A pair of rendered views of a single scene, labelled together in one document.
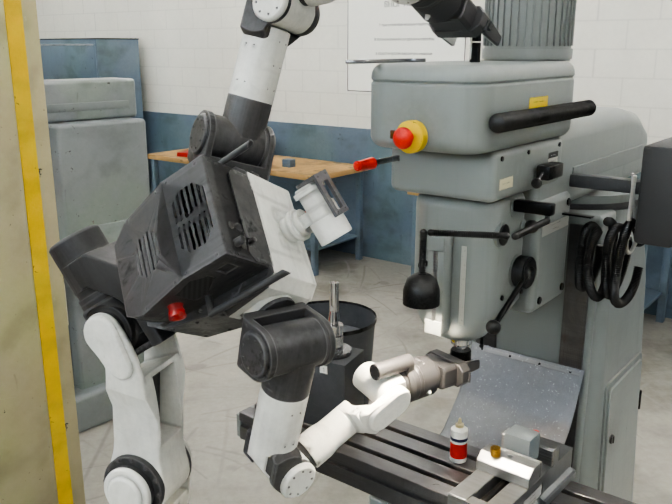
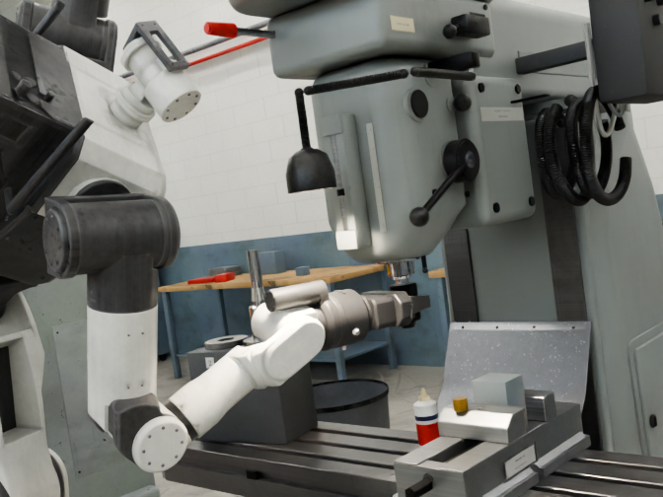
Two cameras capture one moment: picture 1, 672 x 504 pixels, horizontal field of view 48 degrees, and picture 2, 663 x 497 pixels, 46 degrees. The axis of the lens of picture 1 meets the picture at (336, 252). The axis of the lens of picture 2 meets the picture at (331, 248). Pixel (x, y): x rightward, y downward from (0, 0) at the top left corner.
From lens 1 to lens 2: 0.62 m
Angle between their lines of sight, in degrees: 13
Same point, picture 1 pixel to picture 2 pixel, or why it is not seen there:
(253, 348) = (51, 229)
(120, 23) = not seen: hidden behind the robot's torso
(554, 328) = (543, 275)
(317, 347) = (148, 227)
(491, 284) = (413, 170)
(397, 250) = (434, 352)
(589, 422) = (614, 394)
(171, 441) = (24, 444)
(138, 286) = not seen: outside the picture
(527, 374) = (521, 344)
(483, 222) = (386, 86)
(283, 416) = (115, 336)
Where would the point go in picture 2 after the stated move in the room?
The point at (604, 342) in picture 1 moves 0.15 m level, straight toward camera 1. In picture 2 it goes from (611, 281) to (603, 293)
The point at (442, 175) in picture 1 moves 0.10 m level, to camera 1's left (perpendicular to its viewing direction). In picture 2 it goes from (324, 34) to (259, 43)
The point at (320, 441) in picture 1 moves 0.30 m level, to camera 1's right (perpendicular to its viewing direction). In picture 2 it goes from (196, 395) to (408, 369)
